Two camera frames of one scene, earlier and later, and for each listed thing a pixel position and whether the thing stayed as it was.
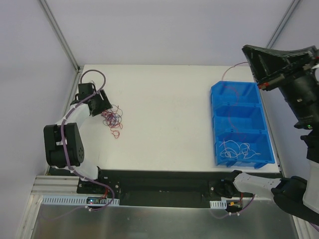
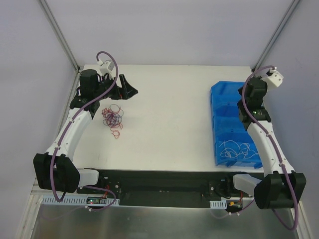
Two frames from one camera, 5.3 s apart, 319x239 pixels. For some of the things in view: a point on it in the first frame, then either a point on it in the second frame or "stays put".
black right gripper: [288, 75] -> [257, 87]
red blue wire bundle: [112, 118] stays put
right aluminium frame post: [294, 4] stays put
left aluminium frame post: [60, 35] stays put
